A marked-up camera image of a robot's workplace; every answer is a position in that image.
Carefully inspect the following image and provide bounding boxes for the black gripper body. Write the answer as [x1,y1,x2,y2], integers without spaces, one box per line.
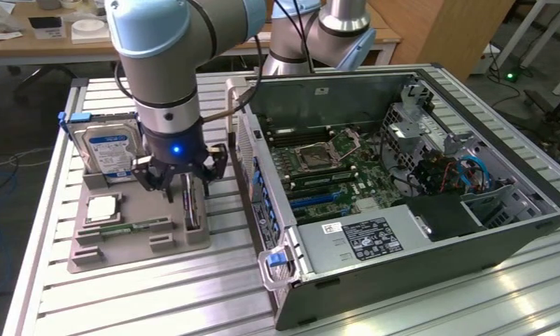
[142,119,210,175]

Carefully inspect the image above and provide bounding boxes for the graphics card black fan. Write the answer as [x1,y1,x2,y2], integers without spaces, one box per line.
[179,171,204,232]

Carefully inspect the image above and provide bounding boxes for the grey parts rack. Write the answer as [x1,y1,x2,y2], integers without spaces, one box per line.
[67,132,212,274]

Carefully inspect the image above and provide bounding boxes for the hard disk blue label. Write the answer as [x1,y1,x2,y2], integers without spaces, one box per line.
[58,108,146,185]

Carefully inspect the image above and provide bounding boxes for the silver CPU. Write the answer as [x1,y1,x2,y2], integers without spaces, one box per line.
[84,195,123,223]

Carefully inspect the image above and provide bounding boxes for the black RAM slot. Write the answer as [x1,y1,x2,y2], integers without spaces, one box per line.
[264,124,332,137]
[268,131,335,144]
[266,127,334,141]
[270,134,338,148]

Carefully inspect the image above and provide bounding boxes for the CPU socket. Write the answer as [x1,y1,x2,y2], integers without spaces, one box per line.
[294,141,340,169]

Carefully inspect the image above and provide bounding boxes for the blue expansion slot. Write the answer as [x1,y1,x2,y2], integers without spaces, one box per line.
[288,191,338,208]

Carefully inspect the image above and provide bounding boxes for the metal socket cover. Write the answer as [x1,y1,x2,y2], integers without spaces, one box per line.
[328,126,361,155]

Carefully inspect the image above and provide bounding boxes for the silver chipset heatsink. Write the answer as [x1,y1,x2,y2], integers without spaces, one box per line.
[354,198,385,211]

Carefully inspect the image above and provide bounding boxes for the black chair base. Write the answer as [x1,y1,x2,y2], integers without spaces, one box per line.
[8,64,79,104]

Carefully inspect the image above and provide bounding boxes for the white block round hollow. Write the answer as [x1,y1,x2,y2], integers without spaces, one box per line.
[70,19,111,46]

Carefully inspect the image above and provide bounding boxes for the grey power supply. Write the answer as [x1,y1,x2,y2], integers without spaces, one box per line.
[298,204,434,274]

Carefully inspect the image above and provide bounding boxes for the metal drive cage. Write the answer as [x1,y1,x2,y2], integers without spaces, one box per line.
[382,83,454,165]

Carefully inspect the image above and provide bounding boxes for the black and white box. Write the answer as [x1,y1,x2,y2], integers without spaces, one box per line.
[30,16,67,40]

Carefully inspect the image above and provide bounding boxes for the black plastic shroud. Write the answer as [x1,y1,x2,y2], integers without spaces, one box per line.
[409,195,487,243]

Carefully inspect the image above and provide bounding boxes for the black open PC case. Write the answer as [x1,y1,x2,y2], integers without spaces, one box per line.
[226,62,560,332]

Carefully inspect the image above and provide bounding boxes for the wooden cabinet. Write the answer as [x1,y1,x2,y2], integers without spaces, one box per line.
[369,0,518,82]

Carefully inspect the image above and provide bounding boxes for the grey disk bay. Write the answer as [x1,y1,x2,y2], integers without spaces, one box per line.
[461,184,546,230]

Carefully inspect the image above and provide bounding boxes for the white floor cable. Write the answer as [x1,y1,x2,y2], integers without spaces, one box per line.
[0,146,52,167]

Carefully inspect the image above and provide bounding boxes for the blue floor cable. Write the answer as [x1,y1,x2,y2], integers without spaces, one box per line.
[0,164,23,302]

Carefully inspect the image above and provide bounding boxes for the black looped wire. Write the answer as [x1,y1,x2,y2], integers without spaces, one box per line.
[390,164,425,197]

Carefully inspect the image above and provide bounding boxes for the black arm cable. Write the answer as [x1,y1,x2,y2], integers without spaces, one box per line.
[254,0,318,76]

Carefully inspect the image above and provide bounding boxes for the blue wire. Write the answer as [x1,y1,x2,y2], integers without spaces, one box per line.
[457,155,497,193]

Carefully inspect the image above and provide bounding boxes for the white table frame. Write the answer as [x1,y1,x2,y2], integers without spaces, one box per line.
[493,0,560,95]

